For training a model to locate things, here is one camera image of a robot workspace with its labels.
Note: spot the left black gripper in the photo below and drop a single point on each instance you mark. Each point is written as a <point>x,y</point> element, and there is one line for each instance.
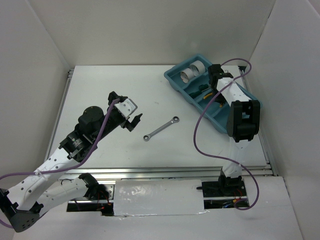
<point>130,126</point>

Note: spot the yellow black needle-nose pliers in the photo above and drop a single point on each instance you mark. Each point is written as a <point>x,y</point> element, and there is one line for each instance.
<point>220,100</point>

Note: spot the stubby green screwdriver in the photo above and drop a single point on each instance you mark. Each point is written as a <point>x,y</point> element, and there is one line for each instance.
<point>203,87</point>

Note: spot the clear packing tape roll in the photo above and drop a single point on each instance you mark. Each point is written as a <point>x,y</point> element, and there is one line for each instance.
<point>197,67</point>

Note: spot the small white tape roll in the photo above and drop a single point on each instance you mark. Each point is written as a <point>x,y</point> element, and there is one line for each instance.
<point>186,75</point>

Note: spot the white foil cover plate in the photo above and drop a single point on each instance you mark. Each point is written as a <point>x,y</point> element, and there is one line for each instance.
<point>158,198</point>

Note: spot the silver ratchet wrench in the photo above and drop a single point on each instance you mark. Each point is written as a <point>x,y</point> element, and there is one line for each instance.
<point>174,120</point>

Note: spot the teal plastic organizer tray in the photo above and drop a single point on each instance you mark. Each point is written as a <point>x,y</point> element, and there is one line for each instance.
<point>216,115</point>

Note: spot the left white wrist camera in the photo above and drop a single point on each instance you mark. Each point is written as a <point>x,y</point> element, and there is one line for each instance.
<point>126,108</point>

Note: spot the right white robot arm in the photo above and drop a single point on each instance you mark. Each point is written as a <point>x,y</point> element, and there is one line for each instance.
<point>242,125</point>

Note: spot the long green screwdriver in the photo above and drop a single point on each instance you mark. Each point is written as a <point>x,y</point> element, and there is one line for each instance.
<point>195,94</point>

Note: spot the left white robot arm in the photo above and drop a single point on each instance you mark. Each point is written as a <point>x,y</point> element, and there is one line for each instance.
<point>25,203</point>

